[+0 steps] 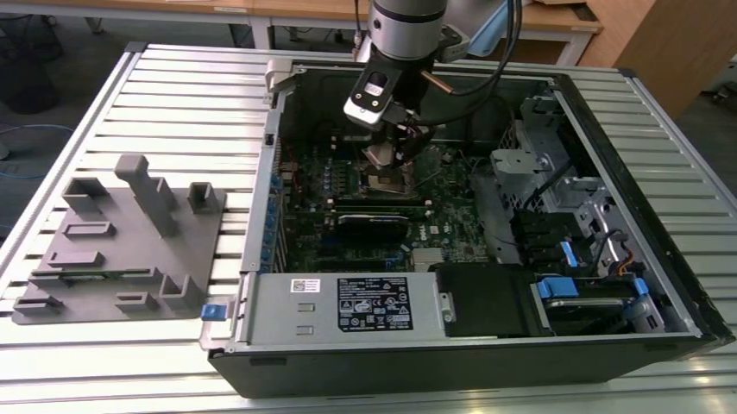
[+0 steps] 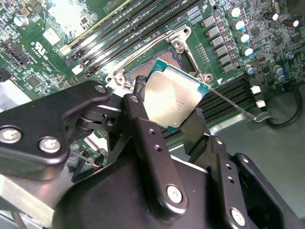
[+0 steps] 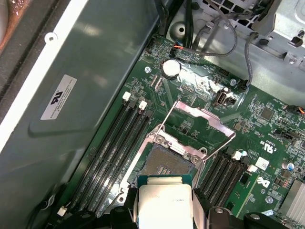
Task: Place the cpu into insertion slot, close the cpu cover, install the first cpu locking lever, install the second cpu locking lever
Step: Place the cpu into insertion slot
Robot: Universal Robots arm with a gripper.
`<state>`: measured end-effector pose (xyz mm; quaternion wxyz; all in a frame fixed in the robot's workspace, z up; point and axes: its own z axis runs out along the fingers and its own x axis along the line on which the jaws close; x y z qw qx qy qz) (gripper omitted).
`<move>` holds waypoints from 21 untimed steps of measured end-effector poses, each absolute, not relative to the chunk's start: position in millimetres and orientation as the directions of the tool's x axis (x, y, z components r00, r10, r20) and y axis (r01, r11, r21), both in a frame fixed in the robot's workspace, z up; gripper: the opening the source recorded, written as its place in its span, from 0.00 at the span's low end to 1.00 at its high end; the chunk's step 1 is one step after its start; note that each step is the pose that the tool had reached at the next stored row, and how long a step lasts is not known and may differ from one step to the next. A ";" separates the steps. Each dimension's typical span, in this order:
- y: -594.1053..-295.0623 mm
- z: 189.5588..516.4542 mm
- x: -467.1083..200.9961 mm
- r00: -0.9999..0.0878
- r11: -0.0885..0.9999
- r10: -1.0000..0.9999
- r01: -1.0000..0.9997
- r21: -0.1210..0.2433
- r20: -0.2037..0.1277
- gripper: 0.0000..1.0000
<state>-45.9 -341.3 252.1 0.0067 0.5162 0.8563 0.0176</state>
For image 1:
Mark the blue case latch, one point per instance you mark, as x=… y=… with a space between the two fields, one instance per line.
x=214 y=312

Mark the grey case release latch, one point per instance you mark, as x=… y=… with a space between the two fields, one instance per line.
x=280 y=71

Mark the black PC case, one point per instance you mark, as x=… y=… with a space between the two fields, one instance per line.
x=461 y=371

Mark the silver chipset heat sink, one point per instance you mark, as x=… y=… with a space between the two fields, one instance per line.
x=429 y=255

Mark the wooden cabinet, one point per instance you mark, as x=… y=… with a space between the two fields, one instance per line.
x=680 y=52

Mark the grey parts rack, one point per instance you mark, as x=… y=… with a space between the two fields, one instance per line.
x=145 y=259

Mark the green motherboard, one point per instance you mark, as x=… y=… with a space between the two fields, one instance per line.
x=455 y=207

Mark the hard disk in blue carrier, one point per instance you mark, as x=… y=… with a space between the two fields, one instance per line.
x=556 y=288

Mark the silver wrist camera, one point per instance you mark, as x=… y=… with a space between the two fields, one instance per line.
x=369 y=108

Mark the metal disk bay cage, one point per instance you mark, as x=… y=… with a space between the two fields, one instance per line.
x=581 y=190

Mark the black plastic shroud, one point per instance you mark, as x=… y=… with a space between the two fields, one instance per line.
x=489 y=302

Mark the blue disk carrier latch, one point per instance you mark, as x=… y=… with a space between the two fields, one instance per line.
x=567 y=254

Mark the green RAM stick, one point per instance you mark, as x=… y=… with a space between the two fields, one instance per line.
x=380 y=207
x=93 y=276

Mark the silver power supply unit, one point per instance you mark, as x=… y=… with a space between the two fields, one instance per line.
x=277 y=302

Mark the black office chair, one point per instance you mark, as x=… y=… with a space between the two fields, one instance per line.
x=29 y=86

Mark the wooden desk white legs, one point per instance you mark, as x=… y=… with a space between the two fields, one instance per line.
x=553 y=26
x=145 y=5

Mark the CPU socket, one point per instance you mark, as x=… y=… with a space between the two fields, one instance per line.
x=385 y=183

